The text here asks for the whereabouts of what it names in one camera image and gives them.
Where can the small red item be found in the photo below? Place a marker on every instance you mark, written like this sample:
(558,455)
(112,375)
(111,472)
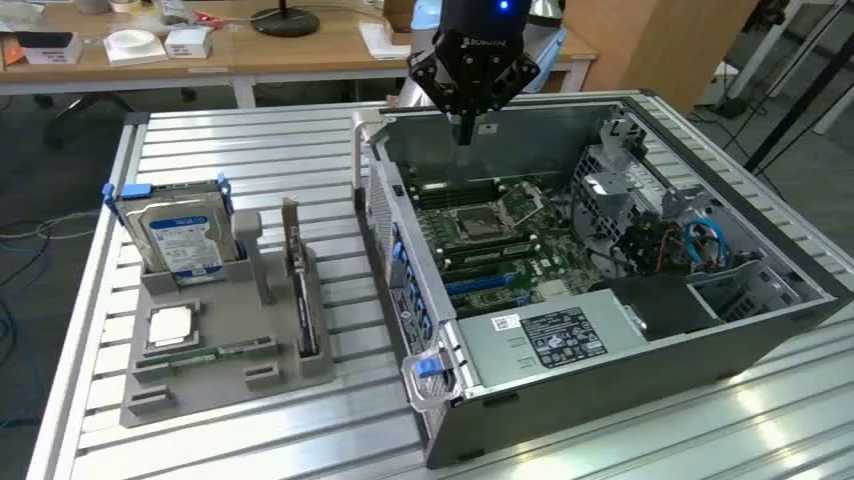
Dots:
(210,21)

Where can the hard disk in blue caddy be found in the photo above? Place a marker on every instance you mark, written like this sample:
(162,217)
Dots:
(180,240)

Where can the metal socket cover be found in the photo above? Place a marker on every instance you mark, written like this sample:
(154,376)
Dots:
(534,197)

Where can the white cardboard box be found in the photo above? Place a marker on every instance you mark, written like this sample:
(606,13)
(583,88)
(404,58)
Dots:
(187,45)

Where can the blue case latch tab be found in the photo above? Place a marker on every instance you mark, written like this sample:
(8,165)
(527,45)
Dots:
(428,370)

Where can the blue expansion card retainer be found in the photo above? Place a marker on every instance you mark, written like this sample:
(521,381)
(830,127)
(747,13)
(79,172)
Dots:
(400,252)

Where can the white paper stack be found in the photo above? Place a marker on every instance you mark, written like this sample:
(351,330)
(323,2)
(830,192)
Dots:
(383,42)

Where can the black floor power adapter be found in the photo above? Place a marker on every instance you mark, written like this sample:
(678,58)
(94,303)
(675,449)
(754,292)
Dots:
(734,107)

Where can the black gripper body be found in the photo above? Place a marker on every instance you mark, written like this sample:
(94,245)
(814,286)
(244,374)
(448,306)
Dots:
(483,45)

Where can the black round lamp base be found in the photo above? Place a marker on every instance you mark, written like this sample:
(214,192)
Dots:
(287,25)

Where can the black office chair base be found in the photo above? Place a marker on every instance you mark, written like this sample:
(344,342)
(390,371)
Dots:
(87,107)

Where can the grey metal disk bay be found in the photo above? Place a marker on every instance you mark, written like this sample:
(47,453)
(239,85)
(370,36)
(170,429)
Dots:
(754,280)

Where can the open brown cardboard box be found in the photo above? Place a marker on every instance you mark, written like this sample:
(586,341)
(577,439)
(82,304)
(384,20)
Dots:
(396,12)

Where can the silver CPU chip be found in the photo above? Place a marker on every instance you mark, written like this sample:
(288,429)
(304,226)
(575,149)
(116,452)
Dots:
(170,325)

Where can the perforated metal drive cage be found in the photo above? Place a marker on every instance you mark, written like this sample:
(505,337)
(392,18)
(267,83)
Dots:
(597,215)

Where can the dark grey open PC case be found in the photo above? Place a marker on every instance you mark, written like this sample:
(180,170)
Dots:
(601,390)

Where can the clear plastic bag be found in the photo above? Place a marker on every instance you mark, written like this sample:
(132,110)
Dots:
(174,12)

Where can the green motherboard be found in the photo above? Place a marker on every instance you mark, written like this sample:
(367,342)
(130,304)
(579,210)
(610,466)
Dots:
(561,260)

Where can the grey plastic parts rack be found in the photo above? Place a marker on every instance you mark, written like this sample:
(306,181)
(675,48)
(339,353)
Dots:
(220,385)

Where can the CPU socket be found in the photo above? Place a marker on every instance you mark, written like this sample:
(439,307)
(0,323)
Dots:
(481,225)

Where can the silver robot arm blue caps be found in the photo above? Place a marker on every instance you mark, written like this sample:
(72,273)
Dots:
(419,92)

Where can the blue expansion slot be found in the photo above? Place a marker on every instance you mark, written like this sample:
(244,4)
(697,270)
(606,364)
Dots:
(481,285)

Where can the black RAM slot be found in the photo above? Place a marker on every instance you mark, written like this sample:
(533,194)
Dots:
(461,186)
(463,200)
(483,272)

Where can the wooden cabinet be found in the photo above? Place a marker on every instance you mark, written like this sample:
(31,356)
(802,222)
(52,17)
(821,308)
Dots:
(694,50)

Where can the grey cup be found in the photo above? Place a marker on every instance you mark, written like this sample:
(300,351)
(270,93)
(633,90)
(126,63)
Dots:
(90,6)

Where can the small silver chipset heatsink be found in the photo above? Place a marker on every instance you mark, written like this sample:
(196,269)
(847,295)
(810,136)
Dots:
(550,291)

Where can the wooden office desk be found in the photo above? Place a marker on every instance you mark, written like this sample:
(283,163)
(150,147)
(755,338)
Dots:
(100,70)
(300,55)

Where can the green RAM stick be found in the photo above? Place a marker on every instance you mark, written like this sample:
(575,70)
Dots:
(200,352)

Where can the grey power supply unit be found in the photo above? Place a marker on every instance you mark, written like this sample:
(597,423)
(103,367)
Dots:
(501,355)

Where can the black graphics card metal bracket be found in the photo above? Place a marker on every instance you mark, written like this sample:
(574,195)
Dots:
(307,320)

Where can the white box black lid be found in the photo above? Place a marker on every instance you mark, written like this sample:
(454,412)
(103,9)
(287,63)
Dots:
(50,52)

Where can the black slanted stand pole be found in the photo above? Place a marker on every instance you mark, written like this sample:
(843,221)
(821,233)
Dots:
(803,100)

